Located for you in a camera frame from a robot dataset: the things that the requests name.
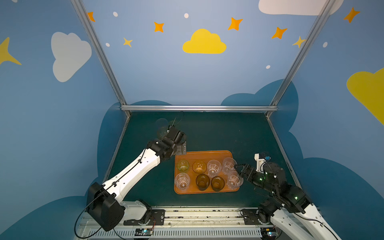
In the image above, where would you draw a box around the clear faceted glass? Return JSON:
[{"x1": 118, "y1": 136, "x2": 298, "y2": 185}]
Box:
[
  {"x1": 222, "y1": 158, "x2": 237, "y2": 175},
  {"x1": 174, "y1": 173, "x2": 191, "y2": 191},
  {"x1": 227, "y1": 171, "x2": 244, "y2": 190},
  {"x1": 207, "y1": 160, "x2": 222, "y2": 178}
]

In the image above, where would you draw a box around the short green glass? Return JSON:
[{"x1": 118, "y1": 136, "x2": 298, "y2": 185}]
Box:
[{"x1": 176, "y1": 159, "x2": 190, "y2": 172}]

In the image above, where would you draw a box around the short yellow glass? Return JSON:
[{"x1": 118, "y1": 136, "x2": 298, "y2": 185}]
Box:
[{"x1": 193, "y1": 160, "x2": 207, "y2": 175}]

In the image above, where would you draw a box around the small olive textured cup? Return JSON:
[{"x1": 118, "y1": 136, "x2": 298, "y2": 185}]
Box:
[{"x1": 211, "y1": 176, "x2": 226, "y2": 192}]

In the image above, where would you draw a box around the orange plastic tray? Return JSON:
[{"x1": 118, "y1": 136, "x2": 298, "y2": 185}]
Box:
[{"x1": 174, "y1": 150, "x2": 240, "y2": 195}]

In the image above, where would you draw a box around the tall clear bluish glass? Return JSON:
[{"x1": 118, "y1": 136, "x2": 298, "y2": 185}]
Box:
[{"x1": 155, "y1": 118, "x2": 169, "y2": 129}]

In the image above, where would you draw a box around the clear faceted glass back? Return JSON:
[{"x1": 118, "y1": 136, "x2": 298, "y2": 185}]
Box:
[{"x1": 174, "y1": 173, "x2": 191, "y2": 191}]

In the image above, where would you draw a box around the dark olive textured cup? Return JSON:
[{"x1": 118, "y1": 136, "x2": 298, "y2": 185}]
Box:
[{"x1": 196, "y1": 174, "x2": 211, "y2": 191}]

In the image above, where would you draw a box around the tall amber glass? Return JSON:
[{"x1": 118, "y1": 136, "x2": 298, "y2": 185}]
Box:
[{"x1": 157, "y1": 127, "x2": 168, "y2": 139}]

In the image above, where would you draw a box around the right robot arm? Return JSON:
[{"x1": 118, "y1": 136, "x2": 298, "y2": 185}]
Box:
[{"x1": 235, "y1": 159, "x2": 340, "y2": 240}]

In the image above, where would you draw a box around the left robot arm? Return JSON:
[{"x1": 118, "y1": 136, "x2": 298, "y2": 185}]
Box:
[{"x1": 86, "y1": 140, "x2": 187, "y2": 232}]

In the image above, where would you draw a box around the right controller board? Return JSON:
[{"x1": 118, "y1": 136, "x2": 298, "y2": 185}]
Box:
[{"x1": 261, "y1": 228, "x2": 279, "y2": 240}]

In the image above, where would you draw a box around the controller board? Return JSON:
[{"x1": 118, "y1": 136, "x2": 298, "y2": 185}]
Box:
[
  {"x1": 261, "y1": 228, "x2": 279, "y2": 240},
  {"x1": 134, "y1": 229, "x2": 154, "y2": 237}
]

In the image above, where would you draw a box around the left controller board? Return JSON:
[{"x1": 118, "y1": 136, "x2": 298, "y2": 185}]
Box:
[{"x1": 134, "y1": 229, "x2": 154, "y2": 237}]

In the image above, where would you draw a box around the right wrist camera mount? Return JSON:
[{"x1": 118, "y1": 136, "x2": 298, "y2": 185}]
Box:
[{"x1": 254, "y1": 153, "x2": 271, "y2": 173}]

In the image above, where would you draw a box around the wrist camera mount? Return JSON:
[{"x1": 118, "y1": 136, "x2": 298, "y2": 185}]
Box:
[
  {"x1": 165, "y1": 126, "x2": 185, "y2": 144},
  {"x1": 254, "y1": 153, "x2": 271, "y2": 173}
]

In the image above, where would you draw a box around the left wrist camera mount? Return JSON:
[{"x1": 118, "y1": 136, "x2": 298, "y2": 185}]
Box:
[{"x1": 165, "y1": 126, "x2": 185, "y2": 144}]

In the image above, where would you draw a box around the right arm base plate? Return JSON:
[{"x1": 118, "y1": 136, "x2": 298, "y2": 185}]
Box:
[{"x1": 240, "y1": 209, "x2": 270, "y2": 225}]

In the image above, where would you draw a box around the aluminium rear frame bar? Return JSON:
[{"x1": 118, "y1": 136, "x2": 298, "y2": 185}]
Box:
[{"x1": 121, "y1": 105, "x2": 278, "y2": 112}]

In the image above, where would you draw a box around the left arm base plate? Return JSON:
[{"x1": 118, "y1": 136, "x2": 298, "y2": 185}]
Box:
[{"x1": 123, "y1": 209, "x2": 165, "y2": 226}]

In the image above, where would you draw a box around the front aluminium rail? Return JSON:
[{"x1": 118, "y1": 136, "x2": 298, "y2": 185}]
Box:
[{"x1": 71, "y1": 206, "x2": 322, "y2": 240}]

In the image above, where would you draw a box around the aluminium left frame post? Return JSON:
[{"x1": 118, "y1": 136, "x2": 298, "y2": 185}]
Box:
[{"x1": 71, "y1": 0, "x2": 127, "y2": 107}]

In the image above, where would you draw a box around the aluminium frame post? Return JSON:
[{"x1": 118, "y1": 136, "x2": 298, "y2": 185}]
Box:
[
  {"x1": 266, "y1": 0, "x2": 336, "y2": 119},
  {"x1": 71, "y1": 0, "x2": 127, "y2": 107}
]

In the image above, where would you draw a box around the aluminium right frame post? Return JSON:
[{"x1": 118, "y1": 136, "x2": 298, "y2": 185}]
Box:
[{"x1": 266, "y1": 0, "x2": 336, "y2": 119}]

